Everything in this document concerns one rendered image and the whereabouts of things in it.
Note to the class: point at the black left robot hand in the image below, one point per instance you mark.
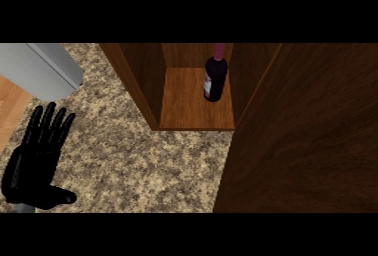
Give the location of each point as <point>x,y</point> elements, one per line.
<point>34,160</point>

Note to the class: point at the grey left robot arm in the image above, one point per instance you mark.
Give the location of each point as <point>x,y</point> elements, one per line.
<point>24,209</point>

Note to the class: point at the brown wooden cabinet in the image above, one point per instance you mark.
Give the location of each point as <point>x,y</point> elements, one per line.
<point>193,96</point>

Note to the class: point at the dark wine bottle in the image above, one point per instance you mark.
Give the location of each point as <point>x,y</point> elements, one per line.
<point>216,78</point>

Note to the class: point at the brown wooden cabinet door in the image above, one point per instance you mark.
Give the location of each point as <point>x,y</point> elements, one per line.
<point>304,133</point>

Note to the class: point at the grey rounded appliance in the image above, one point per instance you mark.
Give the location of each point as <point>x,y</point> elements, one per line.
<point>38,68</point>

